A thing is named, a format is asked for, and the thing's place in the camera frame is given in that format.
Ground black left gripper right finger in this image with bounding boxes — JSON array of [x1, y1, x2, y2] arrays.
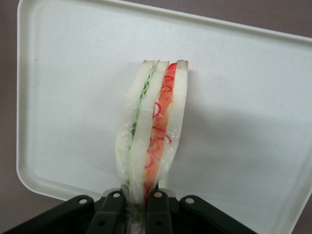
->
[[145, 189, 257, 234]]

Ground cream plastic tray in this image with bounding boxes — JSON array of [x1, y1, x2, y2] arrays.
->
[[16, 0, 312, 234]]

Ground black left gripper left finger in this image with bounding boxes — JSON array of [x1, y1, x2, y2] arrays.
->
[[0, 189, 128, 234]]

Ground triangle sandwich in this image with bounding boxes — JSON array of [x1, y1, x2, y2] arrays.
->
[[114, 58, 190, 234]]

